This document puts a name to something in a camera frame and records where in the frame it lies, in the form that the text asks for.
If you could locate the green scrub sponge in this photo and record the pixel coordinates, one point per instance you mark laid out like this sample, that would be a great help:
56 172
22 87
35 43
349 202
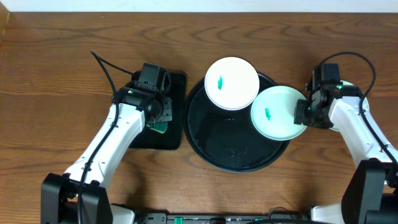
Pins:
158 127

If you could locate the white plate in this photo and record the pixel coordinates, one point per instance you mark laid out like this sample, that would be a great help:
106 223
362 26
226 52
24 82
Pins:
231 83

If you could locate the black round tray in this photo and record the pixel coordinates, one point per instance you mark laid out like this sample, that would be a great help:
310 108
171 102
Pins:
227 139

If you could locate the light blue plate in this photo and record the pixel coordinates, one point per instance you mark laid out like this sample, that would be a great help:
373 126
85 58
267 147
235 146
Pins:
359 94

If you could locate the pale green plate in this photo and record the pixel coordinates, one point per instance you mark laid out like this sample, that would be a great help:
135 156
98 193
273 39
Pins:
272 113

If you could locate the black rectangular tray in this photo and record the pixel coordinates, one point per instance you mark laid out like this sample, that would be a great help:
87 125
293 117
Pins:
173 104

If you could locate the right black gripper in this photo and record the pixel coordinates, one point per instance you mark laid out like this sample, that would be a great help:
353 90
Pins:
300 116

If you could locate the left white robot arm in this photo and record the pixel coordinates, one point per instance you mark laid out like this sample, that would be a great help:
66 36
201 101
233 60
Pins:
80 194

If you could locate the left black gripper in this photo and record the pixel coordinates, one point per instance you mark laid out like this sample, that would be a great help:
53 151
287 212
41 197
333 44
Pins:
166 109

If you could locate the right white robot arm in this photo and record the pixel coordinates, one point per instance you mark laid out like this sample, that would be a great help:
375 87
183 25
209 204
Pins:
371 195

